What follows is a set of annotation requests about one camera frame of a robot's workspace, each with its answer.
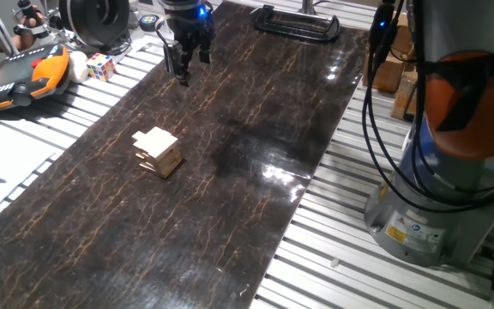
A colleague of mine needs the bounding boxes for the white round object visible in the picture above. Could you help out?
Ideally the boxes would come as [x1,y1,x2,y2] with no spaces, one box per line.
[67,50,90,85]

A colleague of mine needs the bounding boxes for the wooden Jenga block tower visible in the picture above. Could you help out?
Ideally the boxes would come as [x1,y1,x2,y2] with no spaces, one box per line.
[131,125,184,179]

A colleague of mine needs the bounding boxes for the black C-clamp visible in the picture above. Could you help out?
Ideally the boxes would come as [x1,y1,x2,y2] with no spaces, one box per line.
[250,3,341,43]

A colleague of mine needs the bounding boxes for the dark marble pattern mat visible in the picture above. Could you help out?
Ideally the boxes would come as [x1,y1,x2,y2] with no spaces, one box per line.
[0,0,371,309]

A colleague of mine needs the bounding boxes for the Rubik's cube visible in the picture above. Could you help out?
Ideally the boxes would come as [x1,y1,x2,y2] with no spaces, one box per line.
[86,52,117,82]

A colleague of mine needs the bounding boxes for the white paper sheet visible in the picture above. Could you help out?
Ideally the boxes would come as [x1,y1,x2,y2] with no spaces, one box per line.
[0,123,66,227]

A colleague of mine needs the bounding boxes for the black orange teach pendant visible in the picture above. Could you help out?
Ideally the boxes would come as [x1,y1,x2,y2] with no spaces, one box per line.
[0,42,71,113]

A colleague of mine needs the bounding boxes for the thin gripper sensor cable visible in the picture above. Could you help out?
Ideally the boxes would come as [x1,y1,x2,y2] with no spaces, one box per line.
[154,15,179,43]

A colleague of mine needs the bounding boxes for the person left hand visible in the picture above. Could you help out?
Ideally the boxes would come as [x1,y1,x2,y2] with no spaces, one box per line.
[13,4,46,52]

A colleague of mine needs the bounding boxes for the black handheld device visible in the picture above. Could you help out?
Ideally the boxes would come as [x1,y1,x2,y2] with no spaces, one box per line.
[13,0,51,39]

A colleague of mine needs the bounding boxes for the black cable with lit plug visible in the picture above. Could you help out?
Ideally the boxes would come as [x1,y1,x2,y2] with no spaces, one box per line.
[360,0,494,215]

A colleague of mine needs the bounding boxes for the black strap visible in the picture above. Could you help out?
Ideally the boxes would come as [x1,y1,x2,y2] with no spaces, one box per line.
[418,45,494,133]

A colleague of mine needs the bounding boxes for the black round spool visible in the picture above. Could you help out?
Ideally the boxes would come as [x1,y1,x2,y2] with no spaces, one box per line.
[57,0,130,48]

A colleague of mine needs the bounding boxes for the protruding wooden Jenga block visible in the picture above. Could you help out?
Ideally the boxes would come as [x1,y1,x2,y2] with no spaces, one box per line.
[131,130,162,151]

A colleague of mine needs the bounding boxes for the silver metal post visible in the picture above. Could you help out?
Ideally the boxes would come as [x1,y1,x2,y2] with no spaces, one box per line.
[296,0,321,16]

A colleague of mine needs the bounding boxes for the brown cardboard box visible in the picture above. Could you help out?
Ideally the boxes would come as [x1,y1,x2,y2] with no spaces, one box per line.
[390,12,415,55]
[363,51,405,94]
[390,70,419,121]

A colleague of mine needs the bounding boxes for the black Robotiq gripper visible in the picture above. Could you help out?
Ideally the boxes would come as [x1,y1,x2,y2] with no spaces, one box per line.
[160,0,216,88]

